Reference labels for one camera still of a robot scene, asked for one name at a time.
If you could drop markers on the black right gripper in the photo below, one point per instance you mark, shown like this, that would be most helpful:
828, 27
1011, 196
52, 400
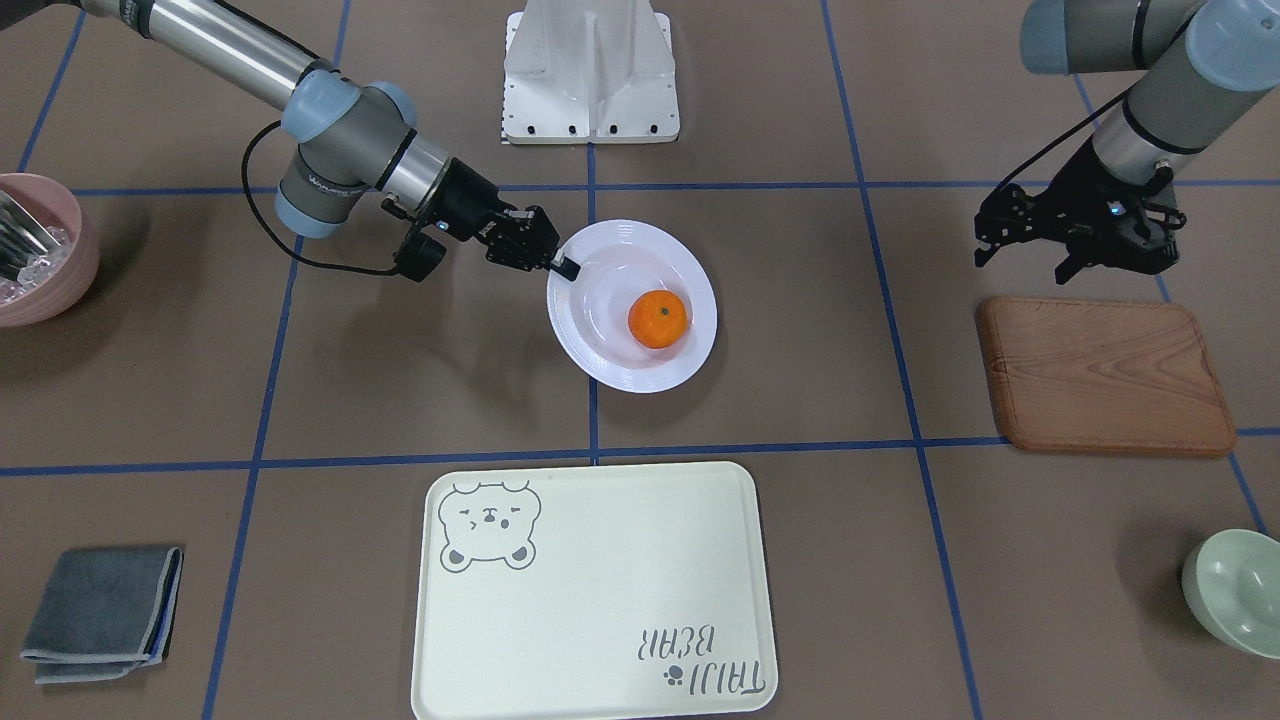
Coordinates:
468, 203

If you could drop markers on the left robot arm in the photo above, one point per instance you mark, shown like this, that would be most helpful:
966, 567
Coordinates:
1202, 65

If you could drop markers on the orange mandarin fruit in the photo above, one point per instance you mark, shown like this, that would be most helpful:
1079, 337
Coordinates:
658, 319

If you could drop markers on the light green bowl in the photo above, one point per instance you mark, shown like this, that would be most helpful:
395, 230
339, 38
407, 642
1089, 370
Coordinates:
1230, 582

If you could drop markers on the brown wooden tray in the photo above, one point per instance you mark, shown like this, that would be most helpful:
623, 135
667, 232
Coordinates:
1076, 376

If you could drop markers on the folded grey cloth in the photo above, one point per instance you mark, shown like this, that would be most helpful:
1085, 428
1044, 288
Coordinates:
105, 612

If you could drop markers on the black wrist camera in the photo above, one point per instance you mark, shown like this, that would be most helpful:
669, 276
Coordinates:
418, 256

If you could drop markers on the cream bear print tray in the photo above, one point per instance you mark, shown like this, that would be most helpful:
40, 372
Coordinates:
606, 592

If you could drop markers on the pink bowl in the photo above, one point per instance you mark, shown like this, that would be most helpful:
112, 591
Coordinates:
72, 273

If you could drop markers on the white round plate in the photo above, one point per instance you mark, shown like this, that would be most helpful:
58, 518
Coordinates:
619, 261

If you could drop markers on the metal scoop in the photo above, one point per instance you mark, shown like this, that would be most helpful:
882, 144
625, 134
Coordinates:
30, 252

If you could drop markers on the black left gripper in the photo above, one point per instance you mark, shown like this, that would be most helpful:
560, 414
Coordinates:
1085, 189

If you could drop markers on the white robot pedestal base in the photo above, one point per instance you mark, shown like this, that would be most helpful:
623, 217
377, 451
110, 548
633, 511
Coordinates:
589, 72

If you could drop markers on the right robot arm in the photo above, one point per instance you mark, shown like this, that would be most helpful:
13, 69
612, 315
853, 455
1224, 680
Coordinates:
350, 139

